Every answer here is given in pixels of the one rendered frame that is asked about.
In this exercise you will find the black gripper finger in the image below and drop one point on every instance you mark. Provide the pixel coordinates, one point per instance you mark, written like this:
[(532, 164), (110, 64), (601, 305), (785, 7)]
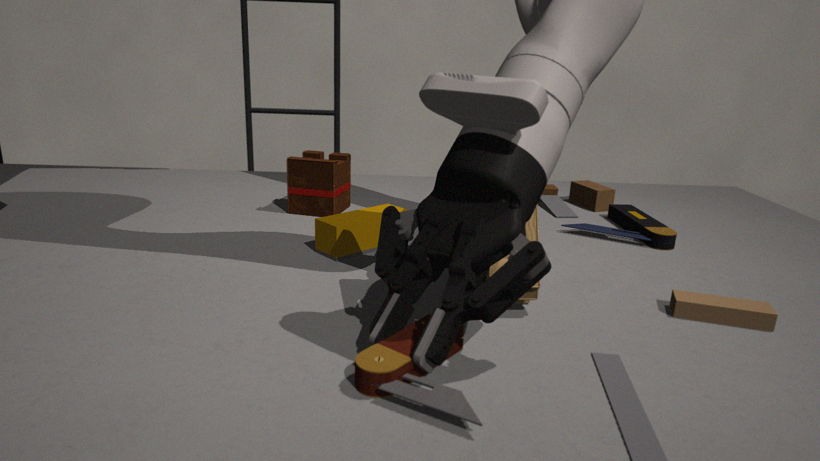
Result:
[(406, 271), (469, 296)]

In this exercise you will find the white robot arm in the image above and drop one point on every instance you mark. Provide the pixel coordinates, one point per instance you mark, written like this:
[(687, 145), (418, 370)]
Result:
[(567, 44)]

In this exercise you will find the yellow rectangular block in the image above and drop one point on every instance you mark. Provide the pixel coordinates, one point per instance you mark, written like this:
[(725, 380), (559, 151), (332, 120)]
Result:
[(346, 235)]

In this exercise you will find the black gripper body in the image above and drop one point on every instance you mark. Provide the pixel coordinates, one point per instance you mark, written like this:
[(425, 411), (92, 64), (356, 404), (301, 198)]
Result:
[(494, 177)]

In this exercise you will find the grey flat bar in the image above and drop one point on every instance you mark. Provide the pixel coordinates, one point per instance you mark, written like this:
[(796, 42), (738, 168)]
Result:
[(637, 432)]

